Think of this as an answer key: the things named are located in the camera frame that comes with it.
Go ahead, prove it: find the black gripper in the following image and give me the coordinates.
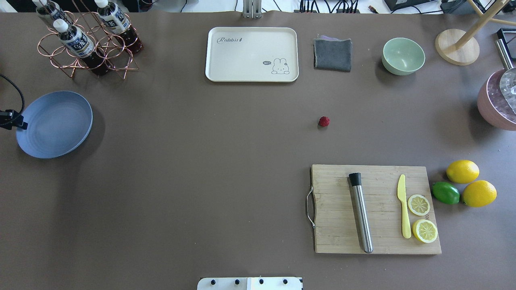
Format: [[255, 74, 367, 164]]
[[0, 110, 28, 130]]

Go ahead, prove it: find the blue plastic plate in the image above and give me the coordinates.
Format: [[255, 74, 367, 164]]
[[16, 91, 93, 159]]

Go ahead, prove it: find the red strawberry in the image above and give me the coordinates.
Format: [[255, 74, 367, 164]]
[[318, 116, 331, 127]]

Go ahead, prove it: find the dark tea bottle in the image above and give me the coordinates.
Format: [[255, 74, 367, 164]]
[[32, 0, 74, 30], [53, 19, 110, 76], [95, 0, 143, 54]]

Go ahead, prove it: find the cream rabbit tray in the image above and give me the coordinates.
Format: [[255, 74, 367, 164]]
[[205, 27, 299, 82]]

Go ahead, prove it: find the grey folded cloth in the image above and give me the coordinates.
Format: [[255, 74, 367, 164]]
[[313, 35, 353, 72]]

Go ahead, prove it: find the wooden cutting board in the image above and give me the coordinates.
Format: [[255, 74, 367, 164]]
[[311, 164, 441, 255]]

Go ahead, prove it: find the steel muddler black tip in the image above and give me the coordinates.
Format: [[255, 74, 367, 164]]
[[349, 172, 374, 254]]

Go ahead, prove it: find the green bowl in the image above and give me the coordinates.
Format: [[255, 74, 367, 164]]
[[382, 38, 426, 76]]

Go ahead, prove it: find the yellow plastic knife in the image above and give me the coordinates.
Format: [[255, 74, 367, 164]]
[[397, 174, 412, 239]]

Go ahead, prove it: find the lemon half near knife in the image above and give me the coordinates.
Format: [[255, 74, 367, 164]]
[[407, 194, 431, 216]]

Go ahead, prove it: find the lemon half board edge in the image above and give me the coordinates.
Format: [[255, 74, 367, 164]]
[[412, 219, 438, 243]]

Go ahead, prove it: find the green lime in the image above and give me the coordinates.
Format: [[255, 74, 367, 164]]
[[431, 181, 460, 205]]

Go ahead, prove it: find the whole yellow lemon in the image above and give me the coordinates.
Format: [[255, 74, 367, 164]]
[[462, 180, 497, 207], [446, 159, 480, 184]]

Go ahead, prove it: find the wooden stand round base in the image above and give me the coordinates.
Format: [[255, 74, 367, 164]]
[[435, 0, 516, 66]]

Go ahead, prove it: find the pink bowl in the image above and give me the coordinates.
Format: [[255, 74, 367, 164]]
[[477, 69, 516, 131]]

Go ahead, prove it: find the metal ice scoop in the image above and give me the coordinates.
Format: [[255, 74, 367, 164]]
[[495, 39, 516, 113]]

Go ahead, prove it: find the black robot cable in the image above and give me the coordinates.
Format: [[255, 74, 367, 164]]
[[0, 74, 25, 115]]

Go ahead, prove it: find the copper wire bottle rack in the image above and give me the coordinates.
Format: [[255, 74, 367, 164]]
[[37, 0, 138, 79]]

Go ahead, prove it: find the aluminium frame post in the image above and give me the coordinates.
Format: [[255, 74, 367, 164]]
[[243, 0, 262, 19]]

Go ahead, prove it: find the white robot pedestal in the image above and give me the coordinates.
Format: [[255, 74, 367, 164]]
[[197, 276, 304, 290]]

